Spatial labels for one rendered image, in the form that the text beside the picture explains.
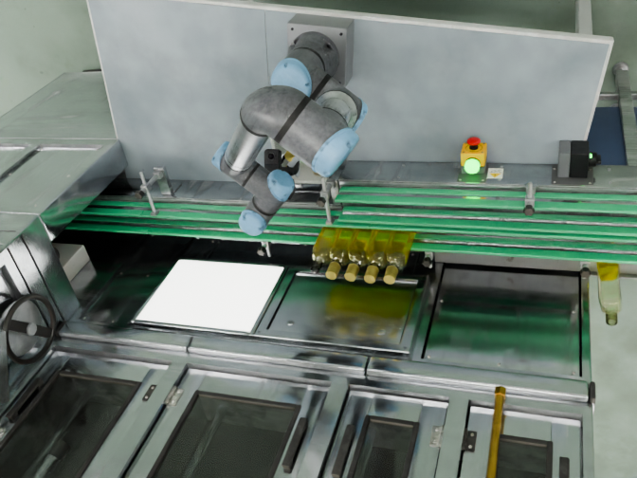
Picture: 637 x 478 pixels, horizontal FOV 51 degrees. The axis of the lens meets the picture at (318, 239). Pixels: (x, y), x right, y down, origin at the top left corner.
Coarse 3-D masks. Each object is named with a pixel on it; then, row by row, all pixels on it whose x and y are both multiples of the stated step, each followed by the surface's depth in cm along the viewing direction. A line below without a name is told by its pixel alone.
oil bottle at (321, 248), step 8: (320, 232) 209; (328, 232) 209; (336, 232) 209; (320, 240) 206; (328, 240) 205; (312, 248) 204; (320, 248) 203; (328, 248) 202; (320, 256) 202; (328, 256) 202
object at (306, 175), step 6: (270, 138) 212; (276, 144) 214; (282, 150) 219; (300, 162) 223; (300, 168) 224; (306, 168) 223; (300, 174) 221; (306, 174) 221; (312, 174) 220; (294, 180) 219; (300, 180) 218; (306, 180) 218; (312, 180) 217; (318, 180) 216
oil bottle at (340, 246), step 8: (344, 232) 207; (352, 232) 207; (336, 240) 205; (344, 240) 204; (352, 240) 205; (336, 248) 201; (344, 248) 200; (336, 256) 200; (344, 256) 200; (344, 264) 201
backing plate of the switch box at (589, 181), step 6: (552, 168) 196; (588, 168) 193; (552, 174) 193; (588, 174) 191; (552, 180) 191; (558, 180) 190; (564, 180) 190; (570, 180) 189; (576, 180) 189; (582, 180) 188; (588, 180) 188
